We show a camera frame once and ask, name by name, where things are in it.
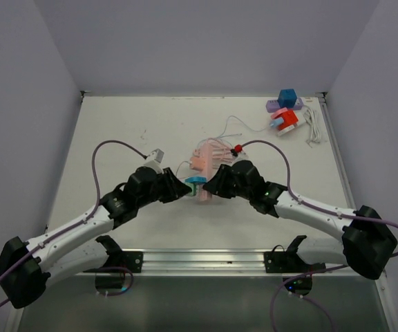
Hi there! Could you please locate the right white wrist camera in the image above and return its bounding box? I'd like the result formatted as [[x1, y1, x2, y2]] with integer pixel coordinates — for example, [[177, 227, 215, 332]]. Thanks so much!
[[231, 151, 249, 166]]

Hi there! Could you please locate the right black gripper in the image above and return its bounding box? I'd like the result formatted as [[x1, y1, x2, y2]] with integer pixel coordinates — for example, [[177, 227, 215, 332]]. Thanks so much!
[[205, 163, 253, 200]]

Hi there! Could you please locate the white coiled power cord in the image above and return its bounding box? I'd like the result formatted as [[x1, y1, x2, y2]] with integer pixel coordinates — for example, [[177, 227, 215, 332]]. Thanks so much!
[[301, 105, 325, 147]]

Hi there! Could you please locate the blue cube adapter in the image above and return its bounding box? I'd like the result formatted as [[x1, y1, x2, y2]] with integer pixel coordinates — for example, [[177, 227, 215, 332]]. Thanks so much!
[[278, 89, 297, 109]]

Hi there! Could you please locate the red cube adapter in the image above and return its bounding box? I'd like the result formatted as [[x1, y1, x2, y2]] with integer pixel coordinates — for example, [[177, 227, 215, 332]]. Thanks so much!
[[271, 108, 299, 130]]

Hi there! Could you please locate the thin light blue cable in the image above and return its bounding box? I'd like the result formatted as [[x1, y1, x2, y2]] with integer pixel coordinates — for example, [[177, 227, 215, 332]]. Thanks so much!
[[216, 116, 272, 140]]

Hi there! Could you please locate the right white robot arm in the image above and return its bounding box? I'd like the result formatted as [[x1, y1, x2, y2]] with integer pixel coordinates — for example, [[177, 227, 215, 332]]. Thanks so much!
[[202, 160, 397, 280]]

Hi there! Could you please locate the green plug adapter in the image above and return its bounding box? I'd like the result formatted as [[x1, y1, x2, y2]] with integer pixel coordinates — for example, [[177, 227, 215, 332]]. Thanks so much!
[[186, 183, 198, 197]]

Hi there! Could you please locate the salmon charger plug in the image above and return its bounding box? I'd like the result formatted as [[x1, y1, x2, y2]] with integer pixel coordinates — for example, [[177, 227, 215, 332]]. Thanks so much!
[[189, 156, 205, 172]]

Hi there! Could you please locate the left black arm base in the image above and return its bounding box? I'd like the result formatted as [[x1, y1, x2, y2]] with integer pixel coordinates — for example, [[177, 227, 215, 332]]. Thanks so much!
[[95, 235, 144, 297]]

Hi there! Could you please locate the blue plug adapter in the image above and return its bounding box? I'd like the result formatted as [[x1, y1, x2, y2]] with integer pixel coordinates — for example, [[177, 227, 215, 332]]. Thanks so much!
[[184, 176, 207, 185]]

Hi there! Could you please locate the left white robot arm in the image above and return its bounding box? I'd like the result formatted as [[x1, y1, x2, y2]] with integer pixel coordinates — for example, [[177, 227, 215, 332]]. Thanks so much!
[[0, 166, 191, 308]]

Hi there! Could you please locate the light blue plug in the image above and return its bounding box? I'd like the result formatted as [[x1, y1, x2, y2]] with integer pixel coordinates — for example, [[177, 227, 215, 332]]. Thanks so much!
[[269, 117, 284, 128]]

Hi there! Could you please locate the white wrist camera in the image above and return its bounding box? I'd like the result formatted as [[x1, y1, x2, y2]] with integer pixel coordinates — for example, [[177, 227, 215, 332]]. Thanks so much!
[[143, 149, 164, 174], [231, 151, 249, 166]]

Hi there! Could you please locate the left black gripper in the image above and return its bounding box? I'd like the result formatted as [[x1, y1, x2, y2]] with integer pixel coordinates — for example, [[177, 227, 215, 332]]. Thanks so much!
[[136, 166, 191, 208]]

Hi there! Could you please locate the pink power strip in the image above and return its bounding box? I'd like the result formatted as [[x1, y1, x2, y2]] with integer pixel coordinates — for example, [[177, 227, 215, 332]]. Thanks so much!
[[190, 142, 214, 203]]

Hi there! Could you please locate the aluminium front rail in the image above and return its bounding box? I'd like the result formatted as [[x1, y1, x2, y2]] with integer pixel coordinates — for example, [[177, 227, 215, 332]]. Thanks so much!
[[22, 246, 388, 277]]

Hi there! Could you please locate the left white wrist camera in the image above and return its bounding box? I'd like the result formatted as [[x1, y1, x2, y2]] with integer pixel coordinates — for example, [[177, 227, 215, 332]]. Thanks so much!
[[143, 149, 164, 174]]

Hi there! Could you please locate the purple power strip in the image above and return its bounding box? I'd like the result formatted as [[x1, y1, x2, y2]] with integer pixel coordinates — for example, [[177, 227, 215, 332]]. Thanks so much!
[[265, 98, 304, 113]]

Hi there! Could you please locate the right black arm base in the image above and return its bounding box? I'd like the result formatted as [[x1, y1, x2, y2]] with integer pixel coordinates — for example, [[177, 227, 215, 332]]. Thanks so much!
[[263, 235, 326, 296]]

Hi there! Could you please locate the thin pink charger cable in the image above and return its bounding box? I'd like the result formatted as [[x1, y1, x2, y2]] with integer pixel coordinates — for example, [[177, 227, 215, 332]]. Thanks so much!
[[174, 160, 191, 176]]

